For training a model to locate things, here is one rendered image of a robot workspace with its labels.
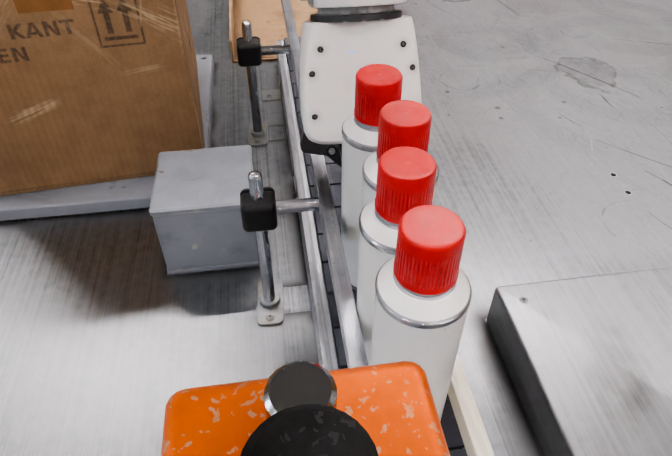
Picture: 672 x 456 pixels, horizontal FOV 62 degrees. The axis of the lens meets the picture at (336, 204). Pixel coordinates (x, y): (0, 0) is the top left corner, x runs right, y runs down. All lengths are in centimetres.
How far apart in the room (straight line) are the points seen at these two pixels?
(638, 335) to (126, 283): 48
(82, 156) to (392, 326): 49
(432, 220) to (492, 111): 60
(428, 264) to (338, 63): 23
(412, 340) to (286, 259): 32
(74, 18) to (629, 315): 58
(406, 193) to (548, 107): 62
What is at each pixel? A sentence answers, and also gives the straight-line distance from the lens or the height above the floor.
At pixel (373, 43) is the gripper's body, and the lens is 46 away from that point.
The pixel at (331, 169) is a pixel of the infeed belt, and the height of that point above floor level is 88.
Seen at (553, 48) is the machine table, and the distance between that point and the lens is 109.
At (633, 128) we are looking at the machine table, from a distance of 91.
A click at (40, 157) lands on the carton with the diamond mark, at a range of 72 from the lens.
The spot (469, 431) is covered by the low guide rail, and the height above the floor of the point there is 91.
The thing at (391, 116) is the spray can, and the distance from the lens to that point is 36.
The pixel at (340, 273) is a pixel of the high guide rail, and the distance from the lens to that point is 42.
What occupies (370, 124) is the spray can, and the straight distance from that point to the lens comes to 40.
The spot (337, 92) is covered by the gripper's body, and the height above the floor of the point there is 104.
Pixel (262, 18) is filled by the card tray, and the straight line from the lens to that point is 114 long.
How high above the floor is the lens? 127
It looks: 41 degrees down
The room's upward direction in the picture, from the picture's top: straight up
